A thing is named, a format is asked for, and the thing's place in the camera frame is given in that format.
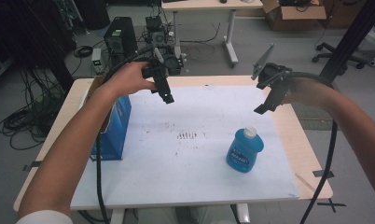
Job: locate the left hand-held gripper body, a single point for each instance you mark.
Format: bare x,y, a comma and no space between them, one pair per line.
173,65

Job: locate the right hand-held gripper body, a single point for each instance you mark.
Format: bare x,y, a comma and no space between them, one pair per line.
271,71

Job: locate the blue bottle with white cap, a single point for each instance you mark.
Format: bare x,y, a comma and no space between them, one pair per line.
243,152

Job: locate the blue cardboard box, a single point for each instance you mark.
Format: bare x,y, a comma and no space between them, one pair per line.
115,130

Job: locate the person's left hand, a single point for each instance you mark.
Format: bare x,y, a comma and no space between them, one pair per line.
129,79

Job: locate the person's right hand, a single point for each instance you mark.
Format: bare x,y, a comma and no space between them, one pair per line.
307,91

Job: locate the open computer case with fan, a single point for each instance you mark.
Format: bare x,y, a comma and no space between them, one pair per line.
156,29

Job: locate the grey floor mat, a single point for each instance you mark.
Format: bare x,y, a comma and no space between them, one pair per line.
313,116

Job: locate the light wooden table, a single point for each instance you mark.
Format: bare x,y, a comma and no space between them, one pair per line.
300,149

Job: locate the black computer tower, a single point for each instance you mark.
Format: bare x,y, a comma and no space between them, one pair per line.
122,34

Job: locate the open brown cardboard box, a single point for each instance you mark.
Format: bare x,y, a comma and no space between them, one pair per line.
293,15

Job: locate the small silver device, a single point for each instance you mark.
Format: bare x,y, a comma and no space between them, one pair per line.
97,59

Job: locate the black office chair base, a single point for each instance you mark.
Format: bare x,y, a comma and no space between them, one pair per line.
338,56

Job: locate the white desk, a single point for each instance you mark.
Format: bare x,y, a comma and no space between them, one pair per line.
207,4

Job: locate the white table mat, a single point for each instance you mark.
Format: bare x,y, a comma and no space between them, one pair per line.
191,174

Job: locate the black tape piece on table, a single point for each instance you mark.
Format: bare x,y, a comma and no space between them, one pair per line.
323,173

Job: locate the beige tape strip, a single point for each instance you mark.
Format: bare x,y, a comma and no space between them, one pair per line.
305,183

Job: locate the black metal stand pole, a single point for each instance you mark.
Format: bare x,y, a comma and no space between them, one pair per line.
353,37

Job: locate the closed brown box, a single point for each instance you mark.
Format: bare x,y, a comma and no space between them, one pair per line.
344,14

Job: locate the black tape cross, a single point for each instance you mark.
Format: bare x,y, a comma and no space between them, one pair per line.
331,204

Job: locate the dark curtain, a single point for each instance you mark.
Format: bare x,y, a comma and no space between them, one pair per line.
20,31

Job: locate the black tape piece on floor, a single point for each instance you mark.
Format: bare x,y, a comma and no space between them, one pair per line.
31,165

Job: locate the person's white sleeve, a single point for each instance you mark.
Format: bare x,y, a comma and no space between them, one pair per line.
45,218

